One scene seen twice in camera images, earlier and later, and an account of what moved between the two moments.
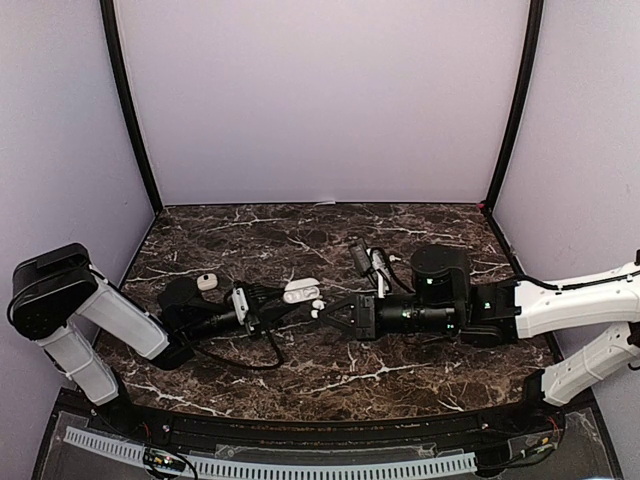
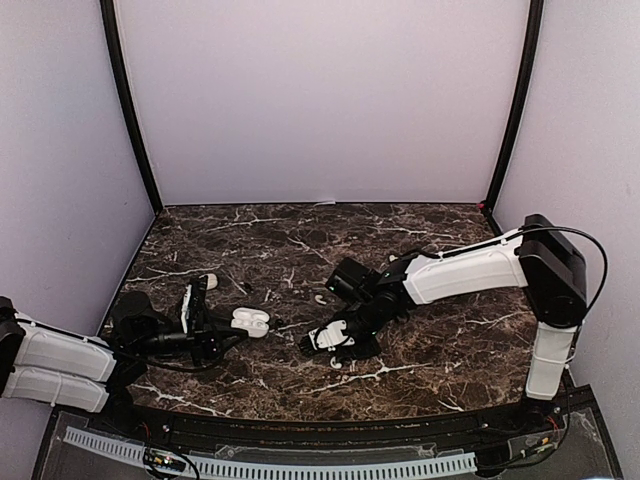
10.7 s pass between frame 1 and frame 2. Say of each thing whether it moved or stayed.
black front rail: stayed
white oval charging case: moved
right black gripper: moved
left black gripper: moved
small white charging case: stayed
